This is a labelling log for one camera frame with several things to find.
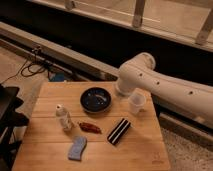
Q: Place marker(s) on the small clear plastic bottle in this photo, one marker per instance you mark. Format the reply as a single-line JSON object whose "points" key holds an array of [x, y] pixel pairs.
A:
{"points": [[64, 117]]}

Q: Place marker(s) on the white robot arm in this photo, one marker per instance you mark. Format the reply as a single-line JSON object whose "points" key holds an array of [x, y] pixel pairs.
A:
{"points": [[138, 72]]}

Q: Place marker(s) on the dark blue bowl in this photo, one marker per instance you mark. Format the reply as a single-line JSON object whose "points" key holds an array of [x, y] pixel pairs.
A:
{"points": [[95, 100]]}

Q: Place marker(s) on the clear plastic cup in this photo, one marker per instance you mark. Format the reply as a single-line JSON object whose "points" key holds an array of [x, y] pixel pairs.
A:
{"points": [[136, 102]]}

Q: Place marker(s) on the red chili pepper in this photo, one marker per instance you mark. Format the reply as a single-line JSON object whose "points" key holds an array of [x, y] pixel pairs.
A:
{"points": [[87, 127]]}

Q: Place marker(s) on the black white striped block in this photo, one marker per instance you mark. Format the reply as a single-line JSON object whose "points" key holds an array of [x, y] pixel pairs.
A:
{"points": [[118, 131]]}

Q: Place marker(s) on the blue object on floor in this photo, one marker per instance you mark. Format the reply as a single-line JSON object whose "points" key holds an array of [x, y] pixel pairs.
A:
{"points": [[58, 78]]}

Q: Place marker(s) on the wooden cutting board table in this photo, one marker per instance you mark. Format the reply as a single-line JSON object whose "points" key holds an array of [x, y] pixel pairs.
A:
{"points": [[45, 145]]}

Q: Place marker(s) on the blue sponge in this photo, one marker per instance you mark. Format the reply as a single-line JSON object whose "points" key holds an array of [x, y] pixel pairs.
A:
{"points": [[77, 148]]}

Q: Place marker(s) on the black chair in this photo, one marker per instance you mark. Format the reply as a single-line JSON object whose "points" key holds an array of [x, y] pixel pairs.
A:
{"points": [[9, 119]]}

